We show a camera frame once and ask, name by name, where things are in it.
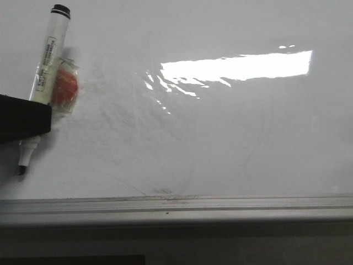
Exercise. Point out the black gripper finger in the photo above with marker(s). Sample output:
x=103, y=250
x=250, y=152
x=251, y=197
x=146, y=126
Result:
x=21, y=119

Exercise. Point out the white whiteboard marker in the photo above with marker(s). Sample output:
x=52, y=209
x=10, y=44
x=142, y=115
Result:
x=46, y=72

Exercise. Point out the red magnet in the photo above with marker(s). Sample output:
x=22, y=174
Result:
x=67, y=85

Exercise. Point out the white whiteboard surface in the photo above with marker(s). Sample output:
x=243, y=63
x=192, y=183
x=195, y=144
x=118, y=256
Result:
x=199, y=98

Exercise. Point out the aluminium whiteboard frame rail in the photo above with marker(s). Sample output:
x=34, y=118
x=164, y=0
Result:
x=162, y=210

